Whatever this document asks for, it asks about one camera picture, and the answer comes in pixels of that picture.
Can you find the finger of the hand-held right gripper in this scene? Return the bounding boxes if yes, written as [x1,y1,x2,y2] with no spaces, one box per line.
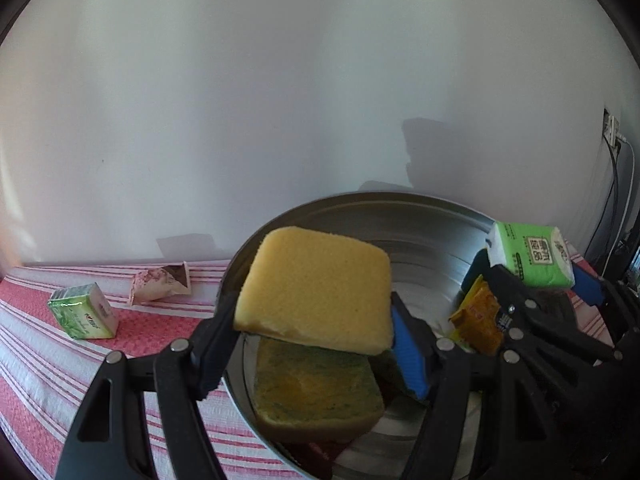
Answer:
[460,249,533,361]
[571,264,640,321]

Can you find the orange snack packet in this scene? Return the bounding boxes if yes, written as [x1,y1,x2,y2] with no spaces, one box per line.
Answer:
[449,274,507,357]

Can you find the black cable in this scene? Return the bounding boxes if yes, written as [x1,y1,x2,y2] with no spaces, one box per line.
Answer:
[584,137,621,273]

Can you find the red snack packet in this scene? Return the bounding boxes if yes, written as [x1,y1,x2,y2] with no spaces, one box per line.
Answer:
[286,350,401,478]

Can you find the red striped tablecloth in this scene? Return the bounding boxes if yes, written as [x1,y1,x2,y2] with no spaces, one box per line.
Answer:
[0,252,618,480]

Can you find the pink snack packet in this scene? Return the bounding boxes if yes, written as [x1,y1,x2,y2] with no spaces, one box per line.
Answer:
[128,261,193,306]

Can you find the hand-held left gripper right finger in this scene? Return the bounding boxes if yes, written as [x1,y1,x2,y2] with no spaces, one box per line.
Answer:
[387,305,573,480]

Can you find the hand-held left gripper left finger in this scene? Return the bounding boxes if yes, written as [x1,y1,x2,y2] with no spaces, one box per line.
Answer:
[54,292,241,480]

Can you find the white wall socket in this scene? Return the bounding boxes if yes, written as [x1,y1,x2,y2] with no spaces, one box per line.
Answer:
[602,107,624,147]

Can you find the yellow sponge with green scourer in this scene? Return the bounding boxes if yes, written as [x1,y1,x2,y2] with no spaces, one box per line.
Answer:
[254,336,386,444]

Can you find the white cable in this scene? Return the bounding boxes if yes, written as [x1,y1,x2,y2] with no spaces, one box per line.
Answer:
[612,137,637,246]

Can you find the green tissue pack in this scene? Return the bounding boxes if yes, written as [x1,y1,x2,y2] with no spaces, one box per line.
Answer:
[486,221,576,289]
[47,282,120,341]

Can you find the round metal basin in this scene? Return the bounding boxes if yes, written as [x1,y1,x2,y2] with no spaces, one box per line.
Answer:
[215,191,588,480]

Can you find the dark cluttered shelf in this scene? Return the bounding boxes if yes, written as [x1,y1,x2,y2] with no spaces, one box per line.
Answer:
[617,237,640,293]

